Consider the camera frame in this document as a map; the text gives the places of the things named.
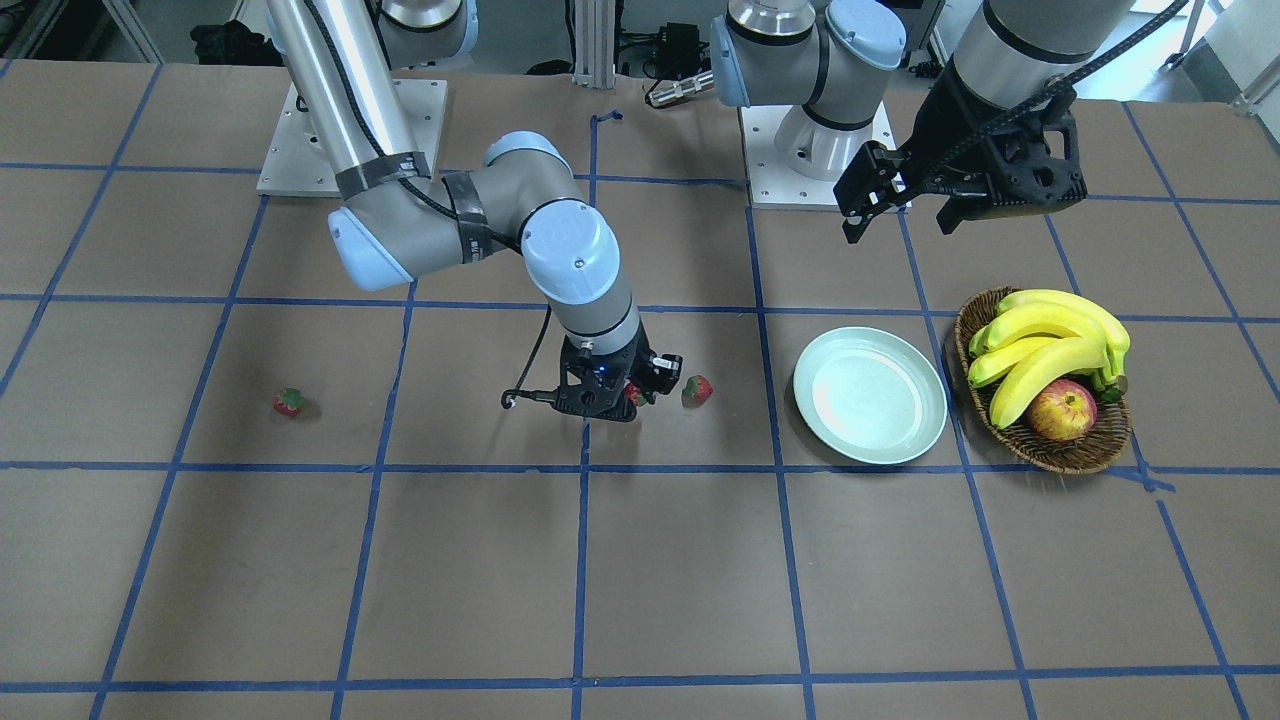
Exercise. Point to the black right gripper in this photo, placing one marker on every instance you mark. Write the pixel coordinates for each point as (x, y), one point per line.
(659, 374)

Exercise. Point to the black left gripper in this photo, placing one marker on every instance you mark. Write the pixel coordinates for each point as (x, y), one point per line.
(947, 127)

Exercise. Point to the red strawberry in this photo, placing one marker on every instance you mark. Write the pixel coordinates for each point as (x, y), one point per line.
(288, 402)
(696, 392)
(635, 395)

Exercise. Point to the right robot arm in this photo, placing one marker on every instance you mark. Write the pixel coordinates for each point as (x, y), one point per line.
(398, 222)

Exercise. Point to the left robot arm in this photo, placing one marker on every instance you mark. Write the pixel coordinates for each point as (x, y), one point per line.
(834, 59)

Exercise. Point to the light green plate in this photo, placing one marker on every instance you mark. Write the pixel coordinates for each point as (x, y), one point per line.
(869, 395)

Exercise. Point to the yellow banana bunch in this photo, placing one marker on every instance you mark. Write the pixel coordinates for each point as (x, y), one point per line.
(1035, 338)

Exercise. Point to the red apple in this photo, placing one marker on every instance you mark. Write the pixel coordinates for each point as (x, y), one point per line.
(1063, 411)

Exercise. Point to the wicker basket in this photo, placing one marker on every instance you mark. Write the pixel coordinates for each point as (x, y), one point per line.
(1097, 449)

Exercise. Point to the aluminium profile post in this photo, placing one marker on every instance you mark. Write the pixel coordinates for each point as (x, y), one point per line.
(594, 31)

